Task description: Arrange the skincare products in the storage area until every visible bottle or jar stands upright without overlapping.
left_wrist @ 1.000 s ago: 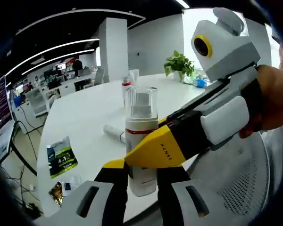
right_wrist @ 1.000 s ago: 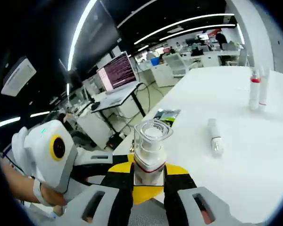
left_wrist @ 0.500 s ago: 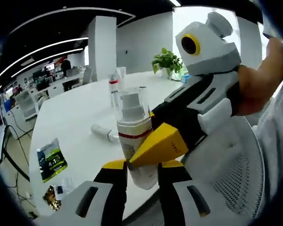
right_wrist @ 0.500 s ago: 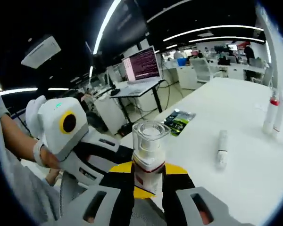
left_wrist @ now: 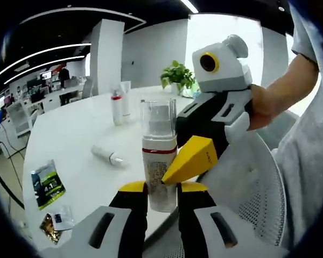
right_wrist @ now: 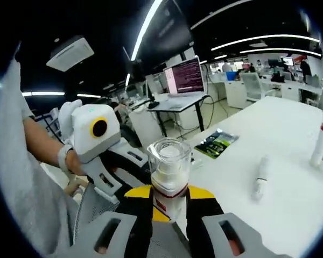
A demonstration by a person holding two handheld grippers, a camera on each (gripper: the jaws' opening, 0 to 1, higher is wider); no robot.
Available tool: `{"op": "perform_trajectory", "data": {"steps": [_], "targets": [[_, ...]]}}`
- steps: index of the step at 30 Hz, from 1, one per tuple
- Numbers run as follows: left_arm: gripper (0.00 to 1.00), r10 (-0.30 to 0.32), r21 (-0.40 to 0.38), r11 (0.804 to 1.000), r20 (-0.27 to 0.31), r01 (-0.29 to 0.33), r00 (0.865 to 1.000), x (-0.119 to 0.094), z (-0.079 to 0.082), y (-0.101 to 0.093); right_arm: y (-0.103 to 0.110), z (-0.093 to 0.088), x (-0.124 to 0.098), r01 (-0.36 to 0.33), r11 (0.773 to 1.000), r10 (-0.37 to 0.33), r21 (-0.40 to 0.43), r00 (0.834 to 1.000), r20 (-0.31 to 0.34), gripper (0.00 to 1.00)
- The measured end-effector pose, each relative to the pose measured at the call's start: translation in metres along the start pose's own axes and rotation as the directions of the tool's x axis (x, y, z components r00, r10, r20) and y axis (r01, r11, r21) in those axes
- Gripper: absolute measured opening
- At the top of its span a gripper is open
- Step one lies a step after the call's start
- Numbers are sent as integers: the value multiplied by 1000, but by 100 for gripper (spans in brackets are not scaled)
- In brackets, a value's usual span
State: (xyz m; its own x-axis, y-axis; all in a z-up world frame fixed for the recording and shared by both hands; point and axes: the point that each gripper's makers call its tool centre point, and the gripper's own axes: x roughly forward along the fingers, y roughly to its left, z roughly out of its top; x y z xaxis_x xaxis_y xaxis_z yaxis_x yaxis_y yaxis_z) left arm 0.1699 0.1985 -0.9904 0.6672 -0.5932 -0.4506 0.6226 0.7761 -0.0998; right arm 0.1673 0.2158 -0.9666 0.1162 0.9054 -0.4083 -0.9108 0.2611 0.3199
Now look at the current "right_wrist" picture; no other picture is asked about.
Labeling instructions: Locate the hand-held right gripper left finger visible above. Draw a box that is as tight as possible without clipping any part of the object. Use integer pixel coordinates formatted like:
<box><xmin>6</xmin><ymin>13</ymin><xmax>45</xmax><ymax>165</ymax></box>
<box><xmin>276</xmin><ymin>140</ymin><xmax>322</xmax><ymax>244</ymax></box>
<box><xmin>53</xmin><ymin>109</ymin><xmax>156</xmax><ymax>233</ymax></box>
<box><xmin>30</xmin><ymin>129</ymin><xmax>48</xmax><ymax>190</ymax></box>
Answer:
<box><xmin>47</xmin><ymin>184</ymin><xmax>154</xmax><ymax>258</ymax></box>

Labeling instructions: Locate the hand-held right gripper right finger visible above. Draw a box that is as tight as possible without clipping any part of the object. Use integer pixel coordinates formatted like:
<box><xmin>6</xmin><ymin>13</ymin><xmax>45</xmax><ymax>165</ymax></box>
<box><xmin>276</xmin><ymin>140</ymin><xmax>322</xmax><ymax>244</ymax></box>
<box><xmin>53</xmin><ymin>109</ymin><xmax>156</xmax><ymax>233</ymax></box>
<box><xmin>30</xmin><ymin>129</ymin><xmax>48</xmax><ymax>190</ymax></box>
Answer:
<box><xmin>185</xmin><ymin>184</ymin><xmax>294</xmax><ymax>258</ymax></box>

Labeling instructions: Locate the red-banded clear-capped skincare bottle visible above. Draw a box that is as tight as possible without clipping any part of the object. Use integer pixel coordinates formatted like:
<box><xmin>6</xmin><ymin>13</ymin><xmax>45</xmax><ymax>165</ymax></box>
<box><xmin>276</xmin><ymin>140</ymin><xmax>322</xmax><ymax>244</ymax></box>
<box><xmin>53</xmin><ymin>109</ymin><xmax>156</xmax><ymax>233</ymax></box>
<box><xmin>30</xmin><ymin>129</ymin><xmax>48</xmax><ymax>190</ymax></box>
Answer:
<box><xmin>146</xmin><ymin>137</ymin><xmax>192</xmax><ymax>224</ymax></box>

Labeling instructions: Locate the small white skincare bottle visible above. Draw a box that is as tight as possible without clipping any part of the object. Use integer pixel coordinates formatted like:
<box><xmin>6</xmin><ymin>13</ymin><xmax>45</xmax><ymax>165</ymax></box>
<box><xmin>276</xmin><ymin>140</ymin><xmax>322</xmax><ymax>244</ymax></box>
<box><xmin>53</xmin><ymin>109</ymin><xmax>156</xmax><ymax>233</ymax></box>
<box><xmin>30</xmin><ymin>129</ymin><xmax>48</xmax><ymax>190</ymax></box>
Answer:
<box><xmin>251</xmin><ymin>155</ymin><xmax>270</xmax><ymax>201</ymax></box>
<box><xmin>309</xmin><ymin>114</ymin><xmax>323</xmax><ymax>167</ymax></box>

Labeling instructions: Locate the green and black packet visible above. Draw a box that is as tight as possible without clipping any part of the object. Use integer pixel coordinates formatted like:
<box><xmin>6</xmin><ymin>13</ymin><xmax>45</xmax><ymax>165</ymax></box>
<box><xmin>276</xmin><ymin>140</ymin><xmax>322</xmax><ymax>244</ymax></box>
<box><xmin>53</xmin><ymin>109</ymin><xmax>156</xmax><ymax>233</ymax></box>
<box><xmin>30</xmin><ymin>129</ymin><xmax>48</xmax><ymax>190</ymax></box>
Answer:
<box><xmin>194</xmin><ymin>128</ymin><xmax>240</xmax><ymax>159</ymax></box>

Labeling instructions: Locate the person's left hand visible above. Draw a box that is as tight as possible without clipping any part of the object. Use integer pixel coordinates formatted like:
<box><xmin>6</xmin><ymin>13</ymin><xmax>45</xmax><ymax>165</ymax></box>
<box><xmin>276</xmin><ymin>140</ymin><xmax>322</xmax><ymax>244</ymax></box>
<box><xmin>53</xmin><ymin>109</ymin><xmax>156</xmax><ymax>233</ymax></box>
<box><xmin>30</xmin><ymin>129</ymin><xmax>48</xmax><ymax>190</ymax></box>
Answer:
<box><xmin>65</xmin><ymin>150</ymin><xmax>89</xmax><ymax>177</ymax></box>

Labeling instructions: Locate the white wristband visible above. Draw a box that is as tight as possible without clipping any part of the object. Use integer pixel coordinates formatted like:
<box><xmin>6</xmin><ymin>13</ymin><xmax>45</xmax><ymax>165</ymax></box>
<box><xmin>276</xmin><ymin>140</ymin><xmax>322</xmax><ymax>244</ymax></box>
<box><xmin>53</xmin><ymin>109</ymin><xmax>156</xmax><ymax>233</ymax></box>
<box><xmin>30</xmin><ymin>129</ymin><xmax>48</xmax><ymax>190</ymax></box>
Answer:
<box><xmin>58</xmin><ymin>144</ymin><xmax>74</xmax><ymax>173</ymax></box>

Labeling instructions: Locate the black monitor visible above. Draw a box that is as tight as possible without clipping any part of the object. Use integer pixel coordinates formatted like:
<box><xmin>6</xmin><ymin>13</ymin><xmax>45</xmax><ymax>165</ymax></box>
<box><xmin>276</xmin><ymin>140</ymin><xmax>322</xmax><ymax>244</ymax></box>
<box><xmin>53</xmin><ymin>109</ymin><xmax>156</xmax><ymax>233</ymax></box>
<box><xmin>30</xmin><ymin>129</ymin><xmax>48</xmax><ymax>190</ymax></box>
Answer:
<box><xmin>144</xmin><ymin>77</ymin><xmax>160</xmax><ymax>110</ymax></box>

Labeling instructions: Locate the black-legged white desk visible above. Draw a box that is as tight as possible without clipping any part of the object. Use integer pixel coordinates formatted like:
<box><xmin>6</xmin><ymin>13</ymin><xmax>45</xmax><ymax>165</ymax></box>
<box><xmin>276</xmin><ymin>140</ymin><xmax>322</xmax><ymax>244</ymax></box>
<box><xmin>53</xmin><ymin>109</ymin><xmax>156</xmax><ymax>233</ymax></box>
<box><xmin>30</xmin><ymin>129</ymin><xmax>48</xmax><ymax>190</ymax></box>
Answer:
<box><xmin>146</xmin><ymin>94</ymin><xmax>210</xmax><ymax>138</ymax></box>

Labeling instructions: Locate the ceiling air conditioner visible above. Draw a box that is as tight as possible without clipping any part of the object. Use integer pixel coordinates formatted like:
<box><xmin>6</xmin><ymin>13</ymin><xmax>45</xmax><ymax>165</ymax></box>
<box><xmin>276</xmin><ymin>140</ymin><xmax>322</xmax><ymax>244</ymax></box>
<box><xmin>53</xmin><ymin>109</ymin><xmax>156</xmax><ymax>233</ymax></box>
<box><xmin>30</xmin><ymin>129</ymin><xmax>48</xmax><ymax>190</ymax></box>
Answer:
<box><xmin>46</xmin><ymin>37</ymin><xmax>95</xmax><ymax>72</ymax></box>

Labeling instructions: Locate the laptop with purple screen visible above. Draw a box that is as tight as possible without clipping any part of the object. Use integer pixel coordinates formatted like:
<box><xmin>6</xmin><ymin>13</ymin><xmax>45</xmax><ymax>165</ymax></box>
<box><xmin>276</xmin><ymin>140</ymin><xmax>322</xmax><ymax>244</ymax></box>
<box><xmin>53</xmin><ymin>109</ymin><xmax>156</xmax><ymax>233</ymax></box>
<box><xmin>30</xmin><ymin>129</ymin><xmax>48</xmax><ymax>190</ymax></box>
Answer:
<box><xmin>163</xmin><ymin>57</ymin><xmax>207</xmax><ymax>98</ymax></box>

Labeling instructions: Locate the long ceiling light strip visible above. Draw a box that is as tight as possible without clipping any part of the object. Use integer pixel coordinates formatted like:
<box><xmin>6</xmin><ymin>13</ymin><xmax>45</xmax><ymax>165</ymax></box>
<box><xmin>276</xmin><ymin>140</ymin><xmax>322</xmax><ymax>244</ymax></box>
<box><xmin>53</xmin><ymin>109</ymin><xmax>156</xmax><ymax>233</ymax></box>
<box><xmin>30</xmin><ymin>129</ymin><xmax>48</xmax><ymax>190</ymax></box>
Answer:
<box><xmin>131</xmin><ymin>0</ymin><xmax>164</xmax><ymax>61</ymax></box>

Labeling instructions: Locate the white office chair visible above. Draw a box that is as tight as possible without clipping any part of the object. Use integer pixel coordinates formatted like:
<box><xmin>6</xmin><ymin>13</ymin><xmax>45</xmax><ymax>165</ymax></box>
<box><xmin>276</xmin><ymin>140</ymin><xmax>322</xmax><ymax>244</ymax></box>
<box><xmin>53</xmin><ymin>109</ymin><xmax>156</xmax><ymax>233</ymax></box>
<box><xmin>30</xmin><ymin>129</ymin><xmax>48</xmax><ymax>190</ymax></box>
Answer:
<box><xmin>239</xmin><ymin>72</ymin><xmax>265</xmax><ymax>102</ymax></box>

